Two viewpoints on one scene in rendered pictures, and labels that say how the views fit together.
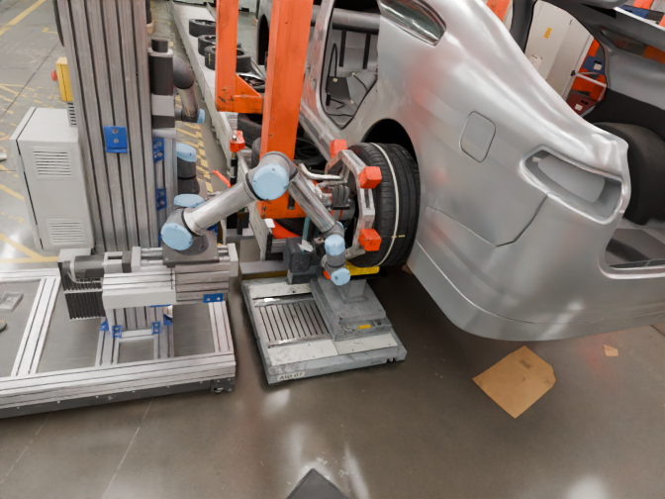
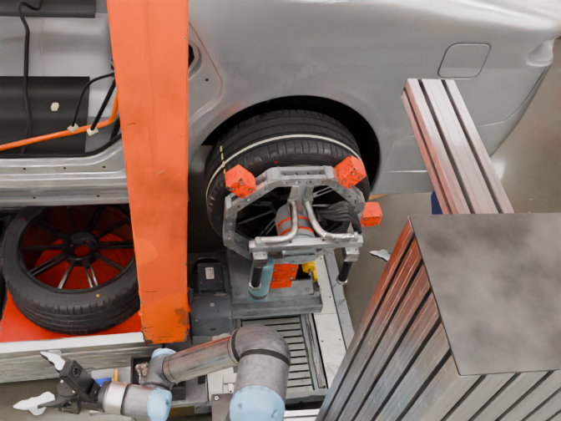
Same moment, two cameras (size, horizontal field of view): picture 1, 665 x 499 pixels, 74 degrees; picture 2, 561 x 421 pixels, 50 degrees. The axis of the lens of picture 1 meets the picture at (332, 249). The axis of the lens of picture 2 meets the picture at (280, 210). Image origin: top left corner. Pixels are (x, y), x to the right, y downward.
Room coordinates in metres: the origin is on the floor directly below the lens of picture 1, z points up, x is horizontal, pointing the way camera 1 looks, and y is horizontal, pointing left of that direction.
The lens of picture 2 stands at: (1.88, 1.47, 2.67)
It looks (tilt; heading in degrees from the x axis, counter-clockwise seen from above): 50 degrees down; 279
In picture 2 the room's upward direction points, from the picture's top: 11 degrees clockwise
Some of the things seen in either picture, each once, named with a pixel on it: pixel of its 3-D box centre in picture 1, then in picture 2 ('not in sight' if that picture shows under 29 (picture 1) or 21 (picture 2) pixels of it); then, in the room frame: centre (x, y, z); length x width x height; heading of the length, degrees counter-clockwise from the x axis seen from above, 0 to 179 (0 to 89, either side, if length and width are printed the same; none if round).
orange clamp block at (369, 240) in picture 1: (369, 240); (367, 214); (1.79, -0.16, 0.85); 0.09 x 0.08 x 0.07; 26
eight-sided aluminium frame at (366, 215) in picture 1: (344, 206); (292, 219); (2.07, -0.02, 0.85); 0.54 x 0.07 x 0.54; 26
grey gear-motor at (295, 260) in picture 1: (316, 261); (209, 295); (2.36, 0.09, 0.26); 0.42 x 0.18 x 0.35; 116
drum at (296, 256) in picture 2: (332, 206); (295, 233); (2.04, 0.05, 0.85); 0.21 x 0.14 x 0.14; 116
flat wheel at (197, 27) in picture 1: (207, 29); not in sight; (8.60, 3.02, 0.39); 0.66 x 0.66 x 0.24
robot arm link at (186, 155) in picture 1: (182, 159); not in sight; (1.96, 0.81, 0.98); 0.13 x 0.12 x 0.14; 100
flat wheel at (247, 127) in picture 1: (270, 129); not in sight; (4.23, 0.84, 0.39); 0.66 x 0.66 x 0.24
